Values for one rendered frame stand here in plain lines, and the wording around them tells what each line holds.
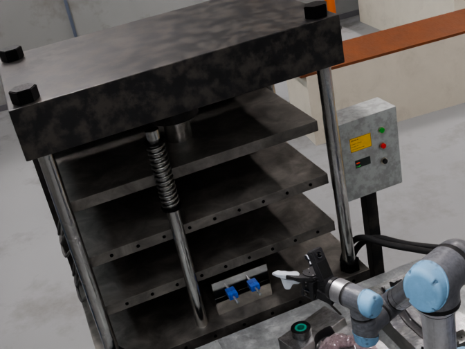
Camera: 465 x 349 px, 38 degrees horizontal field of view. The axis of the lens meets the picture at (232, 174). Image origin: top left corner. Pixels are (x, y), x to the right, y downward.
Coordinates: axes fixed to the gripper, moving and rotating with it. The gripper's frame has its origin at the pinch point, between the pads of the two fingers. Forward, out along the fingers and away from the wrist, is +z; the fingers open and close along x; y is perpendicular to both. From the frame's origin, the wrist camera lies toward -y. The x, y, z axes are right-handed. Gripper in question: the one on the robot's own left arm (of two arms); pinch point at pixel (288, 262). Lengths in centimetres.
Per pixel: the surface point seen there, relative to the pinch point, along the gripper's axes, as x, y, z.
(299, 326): 26, 49, 23
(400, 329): 53, 51, -6
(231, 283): 31, 49, 70
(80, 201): -23, -4, 92
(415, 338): 51, 50, -13
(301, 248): 84, 56, 77
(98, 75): -11, -54, 83
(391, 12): 590, 35, 397
